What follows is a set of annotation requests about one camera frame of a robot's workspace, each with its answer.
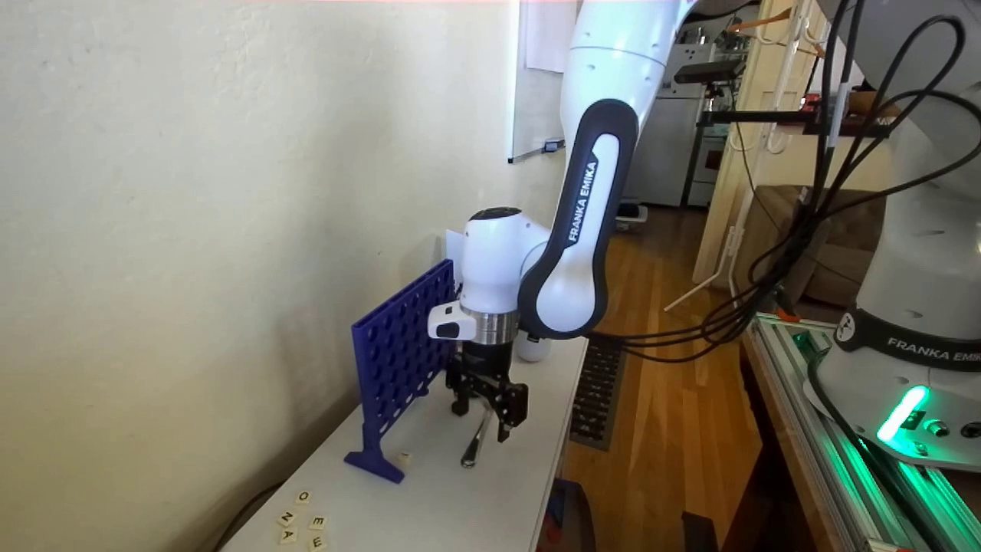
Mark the black horizontal bar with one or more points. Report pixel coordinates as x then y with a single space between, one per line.
777 116

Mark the brown couch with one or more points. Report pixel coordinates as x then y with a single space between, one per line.
786 239

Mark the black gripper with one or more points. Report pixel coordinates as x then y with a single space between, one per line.
485 370

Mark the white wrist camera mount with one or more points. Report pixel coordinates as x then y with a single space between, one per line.
447 323

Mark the blue connect four frame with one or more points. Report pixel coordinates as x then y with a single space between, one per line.
394 356

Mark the flat grey floor box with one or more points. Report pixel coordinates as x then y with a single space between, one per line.
629 213

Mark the colourful book under table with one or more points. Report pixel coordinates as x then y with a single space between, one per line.
557 516

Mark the blue marker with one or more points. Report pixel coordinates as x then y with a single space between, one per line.
539 148

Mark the small letter tile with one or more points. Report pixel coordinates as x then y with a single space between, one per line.
304 499
287 530
314 538
321 522
289 516

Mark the white low table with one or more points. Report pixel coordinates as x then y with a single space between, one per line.
462 507

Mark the grey refrigerator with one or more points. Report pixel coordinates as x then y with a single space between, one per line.
664 153

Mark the white leaning stick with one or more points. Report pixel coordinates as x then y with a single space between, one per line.
705 279

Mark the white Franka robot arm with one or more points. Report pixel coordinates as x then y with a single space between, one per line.
584 225

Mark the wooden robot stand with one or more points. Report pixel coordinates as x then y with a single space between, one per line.
783 430

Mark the wall whiteboard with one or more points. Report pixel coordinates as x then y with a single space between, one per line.
538 103

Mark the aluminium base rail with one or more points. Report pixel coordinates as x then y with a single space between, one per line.
868 479

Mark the silver spoon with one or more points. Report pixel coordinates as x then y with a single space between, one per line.
474 446

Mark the white paper sheet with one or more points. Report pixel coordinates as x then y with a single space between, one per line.
548 36

